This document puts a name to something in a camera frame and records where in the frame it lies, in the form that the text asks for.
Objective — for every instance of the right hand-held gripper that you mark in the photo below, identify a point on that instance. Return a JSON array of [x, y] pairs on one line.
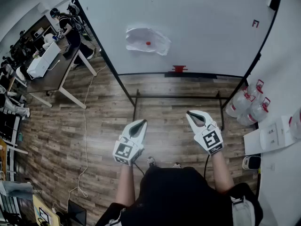
[[211, 139]]

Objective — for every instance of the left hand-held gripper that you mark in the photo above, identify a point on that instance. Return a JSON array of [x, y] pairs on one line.
[[123, 150]]

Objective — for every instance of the clear plastic bag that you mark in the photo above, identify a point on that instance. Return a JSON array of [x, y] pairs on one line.
[[138, 37]]

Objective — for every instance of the person's left forearm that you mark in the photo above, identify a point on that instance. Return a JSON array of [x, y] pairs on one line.
[[125, 185]]

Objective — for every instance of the person's right forearm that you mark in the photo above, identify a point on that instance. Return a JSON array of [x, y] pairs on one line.
[[222, 173]]

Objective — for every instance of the person's left shoe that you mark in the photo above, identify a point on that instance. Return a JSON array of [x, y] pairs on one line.
[[151, 161]]

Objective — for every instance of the person's shoe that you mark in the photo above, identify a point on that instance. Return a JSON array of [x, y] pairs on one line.
[[151, 161], [176, 165]]

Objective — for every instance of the black metal stand legs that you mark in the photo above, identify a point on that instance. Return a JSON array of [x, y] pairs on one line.
[[176, 97]]

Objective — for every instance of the person's right shoe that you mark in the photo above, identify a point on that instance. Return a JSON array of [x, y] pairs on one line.
[[176, 165]]

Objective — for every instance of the black pen tray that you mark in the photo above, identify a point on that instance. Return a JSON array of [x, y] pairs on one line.
[[200, 75]]

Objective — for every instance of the red plastic holder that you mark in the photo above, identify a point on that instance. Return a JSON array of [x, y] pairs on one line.
[[179, 68]]

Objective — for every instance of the small white heater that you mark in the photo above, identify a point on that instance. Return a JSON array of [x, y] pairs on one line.
[[251, 162]]

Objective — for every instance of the white cardboard box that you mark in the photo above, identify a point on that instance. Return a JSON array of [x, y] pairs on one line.
[[270, 135]]

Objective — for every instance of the person's black clothing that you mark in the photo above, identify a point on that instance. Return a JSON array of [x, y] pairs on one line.
[[178, 196]]

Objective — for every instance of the dark wooden desk white legs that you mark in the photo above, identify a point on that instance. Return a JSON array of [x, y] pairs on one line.
[[51, 79]]

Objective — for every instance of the small black box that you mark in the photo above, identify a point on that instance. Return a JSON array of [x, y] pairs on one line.
[[67, 52]]

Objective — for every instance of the white printer box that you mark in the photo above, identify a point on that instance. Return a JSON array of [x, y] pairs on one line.
[[44, 60]]

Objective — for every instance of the yellow table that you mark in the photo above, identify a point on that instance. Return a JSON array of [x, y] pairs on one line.
[[44, 211]]

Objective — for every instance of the white metal rack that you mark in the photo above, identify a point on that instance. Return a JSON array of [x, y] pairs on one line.
[[9, 126]]

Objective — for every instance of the black and white eraser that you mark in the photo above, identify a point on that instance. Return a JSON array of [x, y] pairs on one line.
[[274, 2]]

